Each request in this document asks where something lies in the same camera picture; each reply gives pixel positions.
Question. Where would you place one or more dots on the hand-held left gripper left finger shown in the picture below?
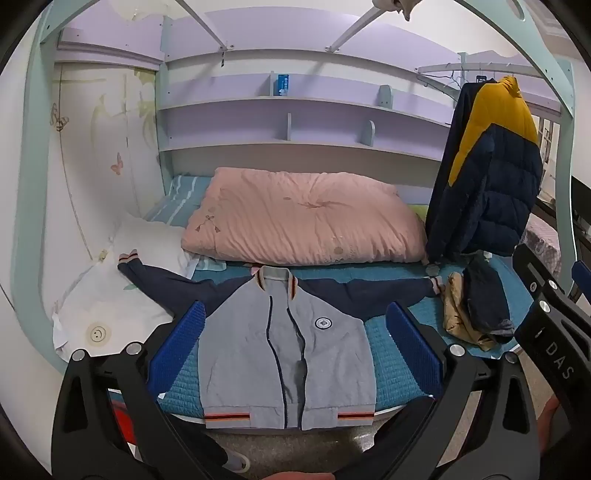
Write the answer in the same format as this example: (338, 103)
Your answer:
(178, 344)

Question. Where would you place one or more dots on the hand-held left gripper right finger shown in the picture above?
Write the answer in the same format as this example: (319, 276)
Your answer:
(413, 344)

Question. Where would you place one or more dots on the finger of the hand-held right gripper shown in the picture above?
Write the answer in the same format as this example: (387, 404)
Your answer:
(581, 273)
(535, 272)

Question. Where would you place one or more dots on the grey jacket with navy sleeves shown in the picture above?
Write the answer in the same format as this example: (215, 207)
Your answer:
(258, 350)

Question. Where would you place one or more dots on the person's right forearm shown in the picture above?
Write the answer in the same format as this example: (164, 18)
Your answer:
(551, 429)

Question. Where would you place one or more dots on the dark folded clothes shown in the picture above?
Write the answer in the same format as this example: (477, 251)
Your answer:
(487, 300)

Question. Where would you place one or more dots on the white clothes rack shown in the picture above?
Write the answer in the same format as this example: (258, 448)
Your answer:
(443, 69)

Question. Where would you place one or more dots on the table with patterned cloth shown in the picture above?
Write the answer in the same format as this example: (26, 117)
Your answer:
(544, 240)

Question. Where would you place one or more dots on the bed with teal sheet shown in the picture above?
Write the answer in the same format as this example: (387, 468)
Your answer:
(383, 369)

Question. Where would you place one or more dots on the tan pants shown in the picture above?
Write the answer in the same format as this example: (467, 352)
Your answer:
(457, 318)

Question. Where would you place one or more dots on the white pillow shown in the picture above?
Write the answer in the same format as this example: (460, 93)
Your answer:
(120, 286)

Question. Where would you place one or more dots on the navy and yellow puffer jacket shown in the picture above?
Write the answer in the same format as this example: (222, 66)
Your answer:
(489, 194)

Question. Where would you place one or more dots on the person's leg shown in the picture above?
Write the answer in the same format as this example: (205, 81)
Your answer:
(205, 443)

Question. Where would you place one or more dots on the person's white shoe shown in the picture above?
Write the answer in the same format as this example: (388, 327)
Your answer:
(238, 461)

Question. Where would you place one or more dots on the blue striped pillow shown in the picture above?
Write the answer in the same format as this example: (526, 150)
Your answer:
(180, 198)

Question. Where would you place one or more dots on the pink quilt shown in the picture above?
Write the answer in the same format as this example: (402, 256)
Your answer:
(304, 217)

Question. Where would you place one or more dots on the small blue box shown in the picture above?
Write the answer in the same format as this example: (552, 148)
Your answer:
(282, 85)

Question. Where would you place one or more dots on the butterfly wall sticker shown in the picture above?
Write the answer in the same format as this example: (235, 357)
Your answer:
(117, 164)
(59, 121)

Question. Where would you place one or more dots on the light green bed frame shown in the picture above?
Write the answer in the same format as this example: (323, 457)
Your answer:
(27, 184)

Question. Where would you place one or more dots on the lilac wall shelf unit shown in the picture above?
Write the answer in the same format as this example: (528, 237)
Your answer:
(314, 120)

